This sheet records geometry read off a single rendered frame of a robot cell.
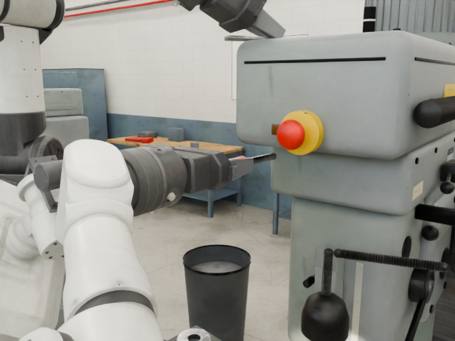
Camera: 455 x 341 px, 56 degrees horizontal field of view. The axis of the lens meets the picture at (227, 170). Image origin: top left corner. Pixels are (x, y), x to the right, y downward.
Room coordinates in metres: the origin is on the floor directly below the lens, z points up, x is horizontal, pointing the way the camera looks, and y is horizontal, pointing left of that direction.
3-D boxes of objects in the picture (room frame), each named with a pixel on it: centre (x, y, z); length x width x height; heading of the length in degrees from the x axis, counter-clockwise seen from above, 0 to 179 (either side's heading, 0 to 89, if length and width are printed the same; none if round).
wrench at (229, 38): (0.72, -0.11, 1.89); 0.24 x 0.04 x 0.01; 108
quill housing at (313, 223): (0.76, -0.25, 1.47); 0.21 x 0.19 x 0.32; 52
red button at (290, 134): (0.56, -0.09, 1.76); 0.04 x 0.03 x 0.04; 52
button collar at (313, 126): (0.58, -0.10, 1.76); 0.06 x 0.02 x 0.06; 52
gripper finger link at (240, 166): (0.63, -0.02, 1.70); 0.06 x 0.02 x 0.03; 142
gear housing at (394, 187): (0.79, -0.27, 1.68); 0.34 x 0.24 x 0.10; 142
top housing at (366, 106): (0.77, -0.25, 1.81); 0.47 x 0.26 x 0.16; 142
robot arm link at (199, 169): (0.60, 0.08, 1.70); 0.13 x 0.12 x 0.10; 52
